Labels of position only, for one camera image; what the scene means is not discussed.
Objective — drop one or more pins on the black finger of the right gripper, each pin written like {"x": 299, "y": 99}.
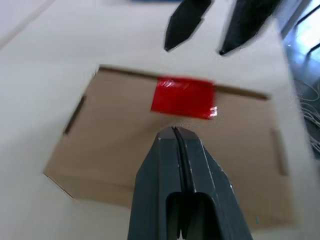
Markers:
{"x": 185, "y": 22}
{"x": 246, "y": 22}

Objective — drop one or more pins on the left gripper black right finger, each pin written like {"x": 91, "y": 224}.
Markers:
{"x": 212, "y": 185}

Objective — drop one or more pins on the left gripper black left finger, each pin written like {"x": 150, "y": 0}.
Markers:
{"x": 155, "y": 180}

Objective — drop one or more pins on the red shiny packet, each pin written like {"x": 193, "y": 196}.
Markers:
{"x": 183, "y": 97}

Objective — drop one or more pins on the brown cardboard box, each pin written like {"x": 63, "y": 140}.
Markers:
{"x": 112, "y": 140}

